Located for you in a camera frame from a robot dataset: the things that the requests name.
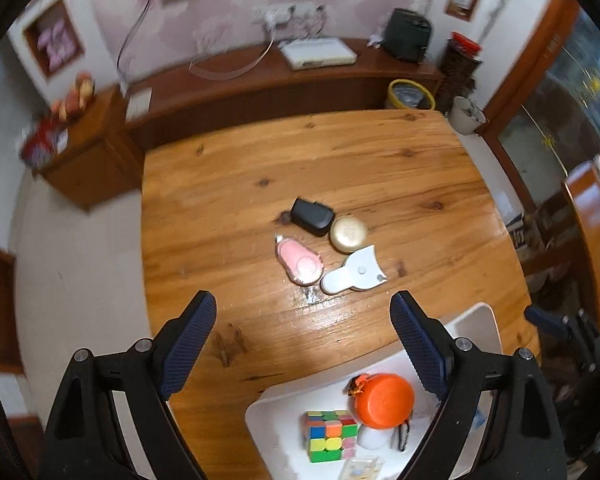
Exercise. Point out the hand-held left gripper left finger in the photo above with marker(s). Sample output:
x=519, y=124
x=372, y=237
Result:
x=185, y=345

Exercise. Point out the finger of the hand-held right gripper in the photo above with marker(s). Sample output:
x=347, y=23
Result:
x=545, y=321

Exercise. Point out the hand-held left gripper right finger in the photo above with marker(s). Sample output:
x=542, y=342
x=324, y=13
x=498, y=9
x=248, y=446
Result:
x=420, y=342

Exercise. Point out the orange round container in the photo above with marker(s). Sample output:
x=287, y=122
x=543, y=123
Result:
x=384, y=401

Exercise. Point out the white plastic scraper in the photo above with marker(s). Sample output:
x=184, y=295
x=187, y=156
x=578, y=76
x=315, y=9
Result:
x=352, y=272

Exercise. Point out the white round case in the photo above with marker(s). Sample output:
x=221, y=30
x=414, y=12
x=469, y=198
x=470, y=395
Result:
x=375, y=439

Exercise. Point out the white plastic tray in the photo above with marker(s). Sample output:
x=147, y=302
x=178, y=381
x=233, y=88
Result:
x=290, y=400

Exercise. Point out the gold round compact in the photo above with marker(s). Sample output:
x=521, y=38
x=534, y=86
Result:
x=349, y=234

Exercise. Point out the colourful puzzle cube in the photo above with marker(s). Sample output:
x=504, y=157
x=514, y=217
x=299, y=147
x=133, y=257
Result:
x=330, y=437

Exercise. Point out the small clear plastic box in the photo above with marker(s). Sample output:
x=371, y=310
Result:
x=362, y=469

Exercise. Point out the pink oval brush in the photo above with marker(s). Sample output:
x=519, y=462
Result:
x=300, y=260

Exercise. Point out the printed cardboard box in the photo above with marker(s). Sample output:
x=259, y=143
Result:
x=522, y=232

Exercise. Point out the small wooden table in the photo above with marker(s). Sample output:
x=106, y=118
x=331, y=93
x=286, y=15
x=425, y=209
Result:
x=595, y=230

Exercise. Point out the wooden side cabinet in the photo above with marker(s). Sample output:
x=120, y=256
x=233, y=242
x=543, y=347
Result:
x=87, y=160

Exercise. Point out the glass sliding door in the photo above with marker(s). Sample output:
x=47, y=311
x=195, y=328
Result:
x=555, y=110

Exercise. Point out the white bucket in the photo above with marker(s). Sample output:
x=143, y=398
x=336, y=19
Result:
x=465, y=117

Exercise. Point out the white flat box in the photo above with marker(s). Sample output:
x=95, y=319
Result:
x=139, y=104

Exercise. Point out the red snack bag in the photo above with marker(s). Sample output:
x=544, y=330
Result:
x=42, y=142

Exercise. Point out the yellow waste bin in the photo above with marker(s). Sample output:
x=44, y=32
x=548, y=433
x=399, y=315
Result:
x=410, y=95

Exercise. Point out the long wooden television cabinet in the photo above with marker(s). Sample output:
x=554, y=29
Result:
x=260, y=95

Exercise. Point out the dark jar with red lid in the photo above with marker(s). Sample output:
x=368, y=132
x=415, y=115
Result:
x=457, y=70

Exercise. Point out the bowl of peaches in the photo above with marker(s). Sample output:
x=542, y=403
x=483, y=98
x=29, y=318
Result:
x=77, y=95

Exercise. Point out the small white figurine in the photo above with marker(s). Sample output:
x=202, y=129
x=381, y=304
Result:
x=375, y=41

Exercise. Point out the white set-top box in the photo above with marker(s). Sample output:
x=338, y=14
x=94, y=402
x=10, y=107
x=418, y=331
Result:
x=317, y=54

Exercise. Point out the dark green air fryer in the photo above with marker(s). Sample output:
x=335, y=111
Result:
x=406, y=35

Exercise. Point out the sheathed sword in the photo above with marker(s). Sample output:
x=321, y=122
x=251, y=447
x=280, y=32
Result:
x=502, y=7

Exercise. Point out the pink dumbbell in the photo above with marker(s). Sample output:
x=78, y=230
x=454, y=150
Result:
x=66, y=40
x=47, y=42

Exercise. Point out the white power strip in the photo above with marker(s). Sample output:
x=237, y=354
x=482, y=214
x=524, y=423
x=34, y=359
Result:
x=287, y=12

